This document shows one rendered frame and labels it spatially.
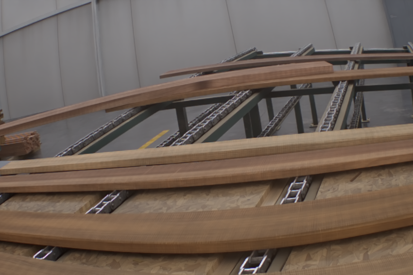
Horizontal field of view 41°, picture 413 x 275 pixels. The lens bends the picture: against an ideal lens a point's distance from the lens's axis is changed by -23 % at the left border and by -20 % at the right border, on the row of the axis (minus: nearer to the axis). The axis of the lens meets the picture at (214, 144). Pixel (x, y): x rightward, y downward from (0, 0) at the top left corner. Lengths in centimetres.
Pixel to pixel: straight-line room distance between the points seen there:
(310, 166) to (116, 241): 67
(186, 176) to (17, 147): 586
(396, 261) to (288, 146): 116
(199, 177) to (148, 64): 958
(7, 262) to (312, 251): 78
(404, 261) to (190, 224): 68
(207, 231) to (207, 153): 80
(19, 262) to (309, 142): 119
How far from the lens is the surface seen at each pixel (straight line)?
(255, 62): 489
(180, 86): 383
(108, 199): 208
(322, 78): 372
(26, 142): 776
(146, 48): 1153
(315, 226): 143
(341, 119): 278
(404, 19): 1050
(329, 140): 220
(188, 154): 232
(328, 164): 192
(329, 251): 139
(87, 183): 218
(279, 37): 1083
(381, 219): 139
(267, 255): 139
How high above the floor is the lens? 139
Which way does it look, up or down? 12 degrees down
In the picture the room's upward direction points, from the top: 10 degrees counter-clockwise
